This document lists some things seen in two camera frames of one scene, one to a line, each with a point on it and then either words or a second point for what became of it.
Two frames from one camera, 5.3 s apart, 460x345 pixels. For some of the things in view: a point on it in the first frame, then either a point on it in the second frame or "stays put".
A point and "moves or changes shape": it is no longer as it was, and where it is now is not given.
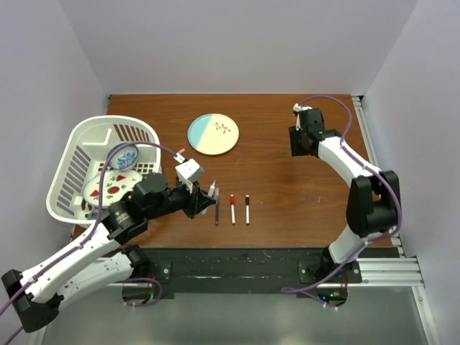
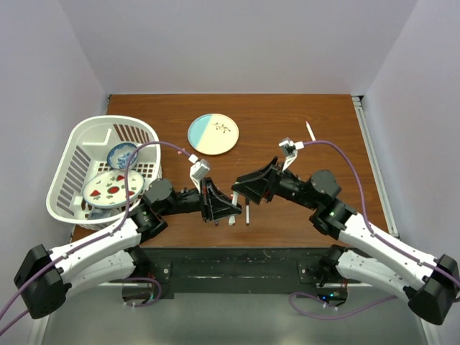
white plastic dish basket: [99, 160] stays put
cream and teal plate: [213, 134] stays put
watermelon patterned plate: [116, 185] stays put
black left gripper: [196, 201] to [213, 203]
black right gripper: [296, 151] to [261, 183]
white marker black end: [247, 209] stays put
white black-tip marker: [211, 190] moves or changes shape
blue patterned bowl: [124, 157] stays put
